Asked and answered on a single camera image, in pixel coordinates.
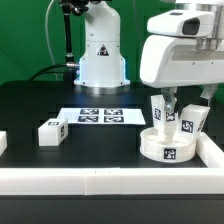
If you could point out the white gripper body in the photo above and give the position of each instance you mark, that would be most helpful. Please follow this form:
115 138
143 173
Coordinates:
174 62

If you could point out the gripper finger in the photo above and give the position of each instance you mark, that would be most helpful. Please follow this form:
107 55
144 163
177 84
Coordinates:
168 94
208 93

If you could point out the white round stool seat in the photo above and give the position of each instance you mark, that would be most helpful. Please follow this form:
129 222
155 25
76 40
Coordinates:
153 147

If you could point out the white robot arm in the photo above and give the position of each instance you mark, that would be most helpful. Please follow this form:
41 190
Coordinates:
101 65

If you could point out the paper sheet with markers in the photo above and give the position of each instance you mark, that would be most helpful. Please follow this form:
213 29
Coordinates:
102 116

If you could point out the white U-shaped fence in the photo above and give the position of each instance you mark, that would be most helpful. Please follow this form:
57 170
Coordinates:
120 181

